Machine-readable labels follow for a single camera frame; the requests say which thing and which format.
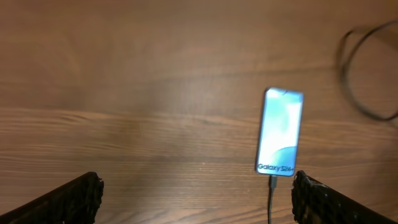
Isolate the Samsung Galaxy smartphone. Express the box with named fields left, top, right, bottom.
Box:
left=255, top=87, right=304, bottom=177

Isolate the black USB charging cable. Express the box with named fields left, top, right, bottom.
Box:
left=267, top=20, right=398, bottom=224

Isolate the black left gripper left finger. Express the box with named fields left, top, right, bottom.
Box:
left=1, top=172, right=104, bottom=224

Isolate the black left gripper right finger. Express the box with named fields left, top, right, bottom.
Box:
left=292, top=170, right=397, bottom=224

